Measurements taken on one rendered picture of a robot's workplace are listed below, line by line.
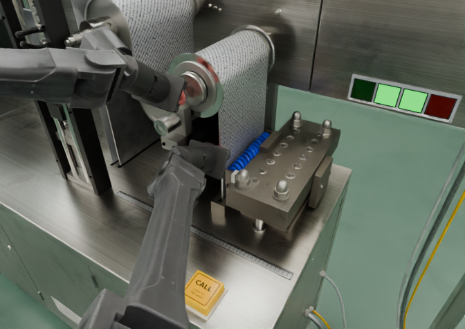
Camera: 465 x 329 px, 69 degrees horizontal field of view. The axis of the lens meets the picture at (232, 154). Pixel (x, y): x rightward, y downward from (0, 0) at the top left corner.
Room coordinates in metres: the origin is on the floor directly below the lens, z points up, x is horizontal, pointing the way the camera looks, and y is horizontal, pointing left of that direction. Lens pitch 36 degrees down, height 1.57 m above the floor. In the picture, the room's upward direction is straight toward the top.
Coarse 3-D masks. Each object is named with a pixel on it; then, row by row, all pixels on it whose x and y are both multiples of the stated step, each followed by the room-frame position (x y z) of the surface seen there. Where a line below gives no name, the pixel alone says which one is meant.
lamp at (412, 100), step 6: (408, 90) 0.76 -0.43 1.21; (408, 96) 0.76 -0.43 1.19; (414, 96) 0.75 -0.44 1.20; (420, 96) 0.75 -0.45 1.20; (402, 102) 0.77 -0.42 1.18; (408, 102) 0.76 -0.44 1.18; (414, 102) 0.75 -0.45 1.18; (420, 102) 0.75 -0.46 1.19; (402, 108) 0.76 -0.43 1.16; (408, 108) 0.76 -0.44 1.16; (414, 108) 0.75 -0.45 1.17; (420, 108) 0.74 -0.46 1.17
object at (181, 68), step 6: (264, 42) 0.89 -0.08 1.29; (180, 66) 0.70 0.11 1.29; (186, 66) 0.70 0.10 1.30; (192, 66) 0.69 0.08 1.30; (198, 66) 0.68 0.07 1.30; (174, 72) 0.71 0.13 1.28; (180, 72) 0.70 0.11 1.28; (198, 72) 0.68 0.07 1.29; (204, 72) 0.67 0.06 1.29; (204, 78) 0.67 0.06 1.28; (210, 78) 0.66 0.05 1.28; (210, 84) 0.66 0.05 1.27; (210, 90) 0.66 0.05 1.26; (210, 96) 0.67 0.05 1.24; (204, 102) 0.67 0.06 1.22; (210, 102) 0.67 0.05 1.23; (192, 108) 0.69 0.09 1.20; (198, 108) 0.68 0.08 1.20; (204, 108) 0.67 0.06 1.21
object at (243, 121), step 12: (264, 84) 0.86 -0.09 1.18; (252, 96) 0.80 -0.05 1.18; (264, 96) 0.86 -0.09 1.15; (228, 108) 0.70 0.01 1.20; (240, 108) 0.74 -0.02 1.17; (252, 108) 0.80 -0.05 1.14; (264, 108) 0.86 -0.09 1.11; (228, 120) 0.70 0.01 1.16; (240, 120) 0.74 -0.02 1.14; (252, 120) 0.80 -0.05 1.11; (228, 132) 0.70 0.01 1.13; (240, 132) 0.74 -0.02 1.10; (252, 132) 0.80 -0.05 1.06; (228, 144) 0.69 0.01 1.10; (240, 144) 0.75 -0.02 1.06
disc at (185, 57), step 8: (176, 56) 0.72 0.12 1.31; (184, 56) 0.70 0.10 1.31; (192, 56) 0.69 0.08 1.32; (200, 56) 0.68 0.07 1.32; (176, 64) 0.72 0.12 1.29; (200, 64) 0.68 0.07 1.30; (208, 64) 0.67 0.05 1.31; (168, 72) 0.73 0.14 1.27; (208, 72) 0.67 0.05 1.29; (216, 72) 0.66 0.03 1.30; (216, 80) 0.66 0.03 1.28; (216, 88) 0.66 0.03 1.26; (216, 96) 0.66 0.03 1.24; (216, 104) 0.66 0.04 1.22; (192, 112) 0.70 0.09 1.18; (200, 112) 0.69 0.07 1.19; (208, 112) 0.67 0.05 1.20; (216, 112) 0.67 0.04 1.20
